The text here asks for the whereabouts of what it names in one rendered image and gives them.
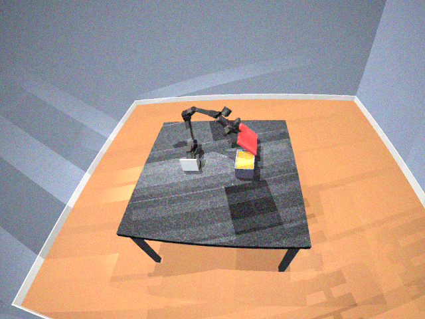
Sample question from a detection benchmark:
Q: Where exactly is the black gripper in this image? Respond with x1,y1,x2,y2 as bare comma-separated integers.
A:
222,118,241,136

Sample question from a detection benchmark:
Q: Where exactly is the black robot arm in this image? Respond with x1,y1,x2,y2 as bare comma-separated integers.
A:
181,106,233,159

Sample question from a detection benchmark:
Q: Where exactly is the red lid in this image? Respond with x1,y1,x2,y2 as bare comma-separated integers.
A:
237,123,257,156

